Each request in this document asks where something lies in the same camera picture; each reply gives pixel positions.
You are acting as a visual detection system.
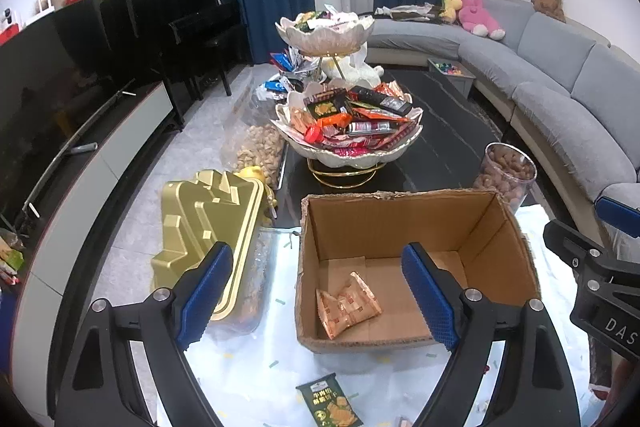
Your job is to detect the gold-lid clear candy container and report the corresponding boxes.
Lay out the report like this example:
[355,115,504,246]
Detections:
[150,169,278,333]

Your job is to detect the light blue printed tablecloth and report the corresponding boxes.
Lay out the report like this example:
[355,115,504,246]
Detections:
[155,202,616,427]

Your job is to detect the grey storage box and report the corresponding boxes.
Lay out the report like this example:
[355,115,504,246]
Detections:
[427,57,478,100]

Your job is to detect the crumpled packaging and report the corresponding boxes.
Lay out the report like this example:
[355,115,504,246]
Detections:
[375,2,446,24]

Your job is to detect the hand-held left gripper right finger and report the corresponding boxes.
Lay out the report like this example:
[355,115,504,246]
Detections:
[401,243,583,427]

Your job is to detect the small pile of mixed snacks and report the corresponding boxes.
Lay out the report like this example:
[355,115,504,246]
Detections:
[290,7,358,32]

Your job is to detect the green cracker packet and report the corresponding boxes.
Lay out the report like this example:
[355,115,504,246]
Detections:
[296,377,351,427]

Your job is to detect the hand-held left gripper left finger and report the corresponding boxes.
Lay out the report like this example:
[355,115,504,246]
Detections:
[47,241,236,427]

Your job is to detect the loose heap of snack packets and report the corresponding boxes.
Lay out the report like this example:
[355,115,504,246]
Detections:
[255,47,321,100]

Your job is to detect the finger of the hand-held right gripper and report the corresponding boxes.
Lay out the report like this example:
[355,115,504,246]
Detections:
[595,196,640,226]
[544,219,607,269]

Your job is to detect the brown plush toy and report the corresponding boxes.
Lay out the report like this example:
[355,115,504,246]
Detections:
[531,0,566,22]

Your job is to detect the black upright piano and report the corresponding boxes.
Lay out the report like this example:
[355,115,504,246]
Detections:
[55,0,251,132]

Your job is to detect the person's right hand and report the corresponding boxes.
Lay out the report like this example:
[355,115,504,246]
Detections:
[587,334,623,408]

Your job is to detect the grey curved sofa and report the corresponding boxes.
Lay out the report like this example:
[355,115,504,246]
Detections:
[367,0,640,253]

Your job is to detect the large pile of mixed snacks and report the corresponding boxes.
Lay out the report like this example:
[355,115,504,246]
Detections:
[287,82,418,158]

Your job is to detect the orange snack packet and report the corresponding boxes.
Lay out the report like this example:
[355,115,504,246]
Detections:
[316,271,383,340]

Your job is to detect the white tiered lotus snack stand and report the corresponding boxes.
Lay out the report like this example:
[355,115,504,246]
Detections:
[270,9,426,190]

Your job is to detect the snack packets beside cabinet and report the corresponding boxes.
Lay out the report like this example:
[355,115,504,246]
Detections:
[0,227,26,288]

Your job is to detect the grey and black television cabinet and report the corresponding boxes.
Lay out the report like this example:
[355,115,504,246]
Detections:
[0,79,176,408]

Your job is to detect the clear bag of pistachios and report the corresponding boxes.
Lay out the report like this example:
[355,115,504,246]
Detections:
[220,72,291,188]

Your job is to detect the gold ornament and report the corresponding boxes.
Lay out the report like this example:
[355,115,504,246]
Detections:
[239,165,278,212]

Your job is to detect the pink plush toy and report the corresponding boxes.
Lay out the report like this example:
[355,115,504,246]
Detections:
[455,0,506,40]

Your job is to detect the clear jar of nuts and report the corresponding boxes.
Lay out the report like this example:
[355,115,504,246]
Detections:
[472,142,538,215]

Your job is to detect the black television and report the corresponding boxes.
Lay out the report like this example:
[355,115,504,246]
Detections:
[0,17,138,233]

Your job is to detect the brown cardboard box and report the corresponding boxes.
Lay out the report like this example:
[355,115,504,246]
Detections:
[295,189,543,355]

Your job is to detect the white bag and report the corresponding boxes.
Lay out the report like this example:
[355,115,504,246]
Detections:
[321,49,386,88]

